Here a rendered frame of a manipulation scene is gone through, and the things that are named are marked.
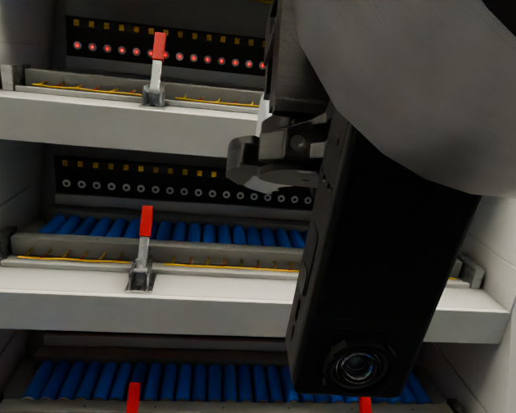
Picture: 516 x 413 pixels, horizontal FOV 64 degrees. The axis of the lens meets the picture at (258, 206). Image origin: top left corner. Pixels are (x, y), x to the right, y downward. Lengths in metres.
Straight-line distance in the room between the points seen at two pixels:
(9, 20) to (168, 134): 0.25
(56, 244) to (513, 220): 0.54
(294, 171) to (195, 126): 0.31
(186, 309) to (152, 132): 0.19
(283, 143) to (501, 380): 0.49
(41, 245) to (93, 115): 0.17
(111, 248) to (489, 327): 0.46
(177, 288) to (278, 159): 0.33
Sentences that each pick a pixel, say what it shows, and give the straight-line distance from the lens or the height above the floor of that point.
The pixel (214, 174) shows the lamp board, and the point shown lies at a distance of 0.59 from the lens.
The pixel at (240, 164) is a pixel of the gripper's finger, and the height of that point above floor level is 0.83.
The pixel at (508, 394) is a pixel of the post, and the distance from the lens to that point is 0.60.
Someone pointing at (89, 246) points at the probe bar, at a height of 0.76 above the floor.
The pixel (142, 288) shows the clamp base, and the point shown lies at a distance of 0.46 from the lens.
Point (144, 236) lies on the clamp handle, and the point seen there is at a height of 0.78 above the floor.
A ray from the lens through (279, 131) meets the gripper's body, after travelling 0.16.
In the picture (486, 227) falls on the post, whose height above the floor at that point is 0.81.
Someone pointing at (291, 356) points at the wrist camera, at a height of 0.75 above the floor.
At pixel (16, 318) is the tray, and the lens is 0.50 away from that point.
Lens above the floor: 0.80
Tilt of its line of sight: 2 degrees up
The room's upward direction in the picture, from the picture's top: 4 degrees clockwise
